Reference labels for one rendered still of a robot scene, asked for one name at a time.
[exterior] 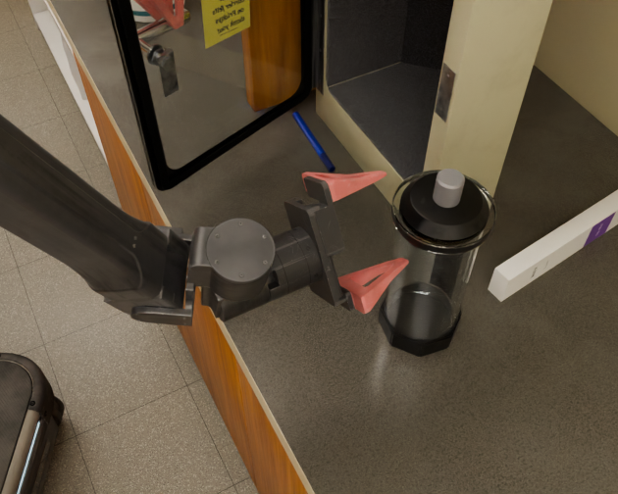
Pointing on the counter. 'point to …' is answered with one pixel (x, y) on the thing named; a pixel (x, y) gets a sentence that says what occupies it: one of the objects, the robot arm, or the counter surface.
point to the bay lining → (384, 35)
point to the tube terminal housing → (463, 93)
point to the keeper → (444, 92)
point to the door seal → (152, 107)
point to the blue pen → (314, 141)
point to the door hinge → (318, 45)
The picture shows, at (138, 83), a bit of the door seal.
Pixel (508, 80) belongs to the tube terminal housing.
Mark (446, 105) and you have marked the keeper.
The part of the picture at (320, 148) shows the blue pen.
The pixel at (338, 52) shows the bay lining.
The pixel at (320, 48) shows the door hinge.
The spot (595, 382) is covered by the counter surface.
